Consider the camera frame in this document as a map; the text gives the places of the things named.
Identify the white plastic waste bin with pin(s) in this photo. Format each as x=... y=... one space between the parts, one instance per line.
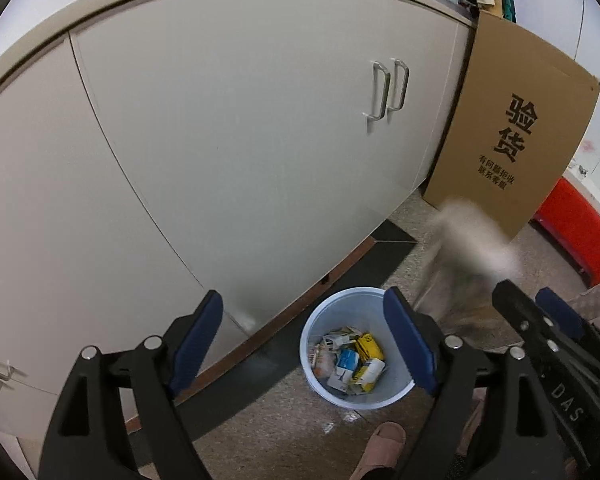
x=340 y=305

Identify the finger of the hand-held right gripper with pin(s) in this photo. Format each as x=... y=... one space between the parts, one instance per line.
x=520 y=310
x=560 y=312

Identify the beige stocking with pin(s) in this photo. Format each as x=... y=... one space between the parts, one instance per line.
x=475 y=240

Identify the red plastic stool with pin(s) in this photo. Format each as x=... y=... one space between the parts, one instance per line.
x=580 y=225

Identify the clear plastic wrapper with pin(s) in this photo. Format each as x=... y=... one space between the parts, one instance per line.
x=320 y=362

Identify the white blue carton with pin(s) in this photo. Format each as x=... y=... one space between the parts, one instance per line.
x=347 y=360

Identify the brown cardboard box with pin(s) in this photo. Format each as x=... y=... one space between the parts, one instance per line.
x=520 y=90

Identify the yellow white small box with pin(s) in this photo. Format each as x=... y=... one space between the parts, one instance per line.
x=367 y=372

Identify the white paper scraps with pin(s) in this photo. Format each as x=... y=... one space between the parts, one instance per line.
x=337 y=337

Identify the pink slipper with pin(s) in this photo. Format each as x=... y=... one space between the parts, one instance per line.
x=380 y=445

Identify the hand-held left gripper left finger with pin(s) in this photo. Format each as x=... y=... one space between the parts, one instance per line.
x=200 y=340

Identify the beige cabinet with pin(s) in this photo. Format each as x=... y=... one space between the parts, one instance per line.
x=230 y=160

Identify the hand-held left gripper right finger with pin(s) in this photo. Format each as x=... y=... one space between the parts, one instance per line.
x=410 y=345

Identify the yellow cardboard carton piece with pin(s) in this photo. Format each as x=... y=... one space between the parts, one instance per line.
x=369 y=347

